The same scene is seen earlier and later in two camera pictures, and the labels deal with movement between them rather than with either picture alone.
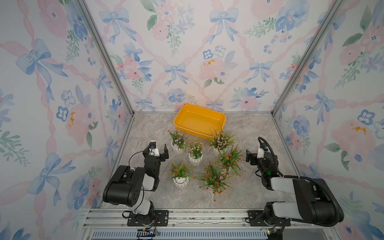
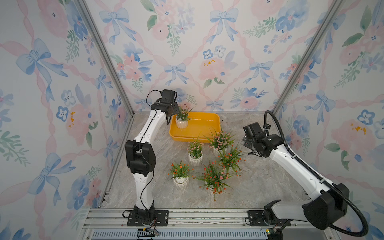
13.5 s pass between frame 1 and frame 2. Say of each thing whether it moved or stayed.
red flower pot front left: stayed
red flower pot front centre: stayed
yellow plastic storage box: moved
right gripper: moved
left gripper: moved
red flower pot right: stayed
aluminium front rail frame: stayed
